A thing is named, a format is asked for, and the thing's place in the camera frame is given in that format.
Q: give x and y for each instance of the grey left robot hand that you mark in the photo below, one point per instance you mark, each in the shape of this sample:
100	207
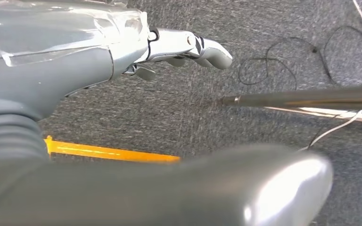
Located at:
43	75

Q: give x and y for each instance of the steel workbench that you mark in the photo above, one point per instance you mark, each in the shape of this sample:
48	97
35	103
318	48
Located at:
309	98

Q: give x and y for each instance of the yellow floor tape square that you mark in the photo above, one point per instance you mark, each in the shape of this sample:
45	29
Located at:
106	153

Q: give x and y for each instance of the grey robot leg shell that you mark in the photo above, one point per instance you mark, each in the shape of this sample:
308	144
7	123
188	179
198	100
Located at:
168	193

